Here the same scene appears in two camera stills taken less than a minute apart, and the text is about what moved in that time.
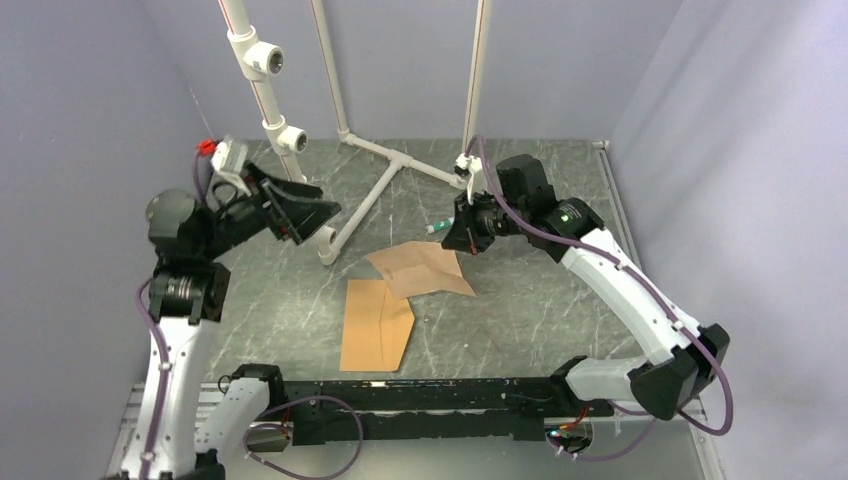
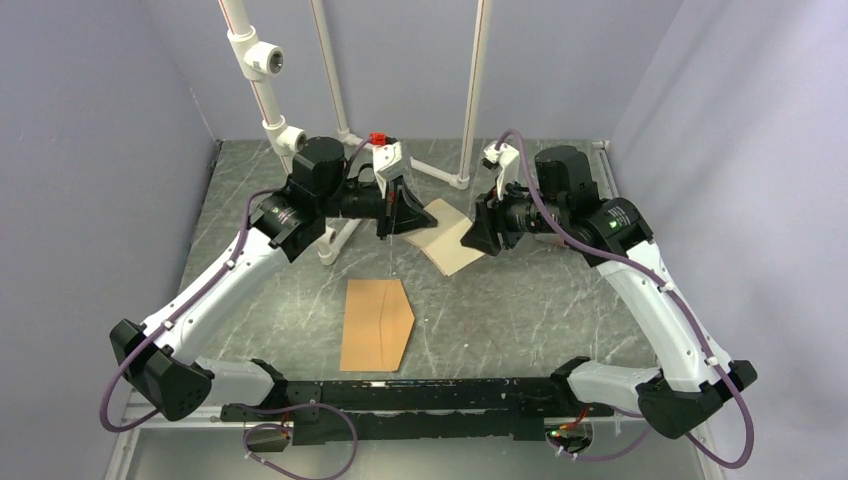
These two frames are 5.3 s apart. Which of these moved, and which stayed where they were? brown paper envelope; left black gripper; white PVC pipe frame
Moved: left black gripper
Stayed: brown paper envelope; white PVC pipe frame
